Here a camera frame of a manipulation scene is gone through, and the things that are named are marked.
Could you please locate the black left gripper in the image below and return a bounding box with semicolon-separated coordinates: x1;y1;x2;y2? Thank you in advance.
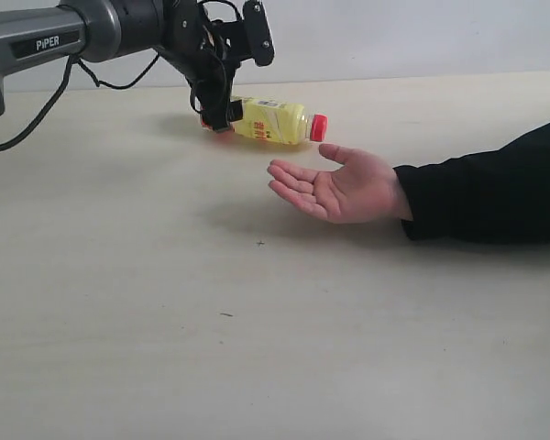
182;36;244;133

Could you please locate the yellow drink bottle red cap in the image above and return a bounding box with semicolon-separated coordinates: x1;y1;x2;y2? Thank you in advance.
231;95;328;146

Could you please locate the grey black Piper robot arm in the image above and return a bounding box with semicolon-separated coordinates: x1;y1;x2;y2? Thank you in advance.
0;1;243;152

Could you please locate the forearm in black sleeve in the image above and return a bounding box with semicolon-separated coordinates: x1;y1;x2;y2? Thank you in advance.
395;123;550;244

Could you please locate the person's open bare hand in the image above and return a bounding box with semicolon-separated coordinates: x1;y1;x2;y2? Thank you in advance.
267;144;413;225

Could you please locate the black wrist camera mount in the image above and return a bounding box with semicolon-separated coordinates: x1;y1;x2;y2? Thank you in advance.
211;1;275;67

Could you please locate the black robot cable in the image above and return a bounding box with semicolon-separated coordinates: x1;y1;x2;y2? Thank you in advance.
0;49;164;156

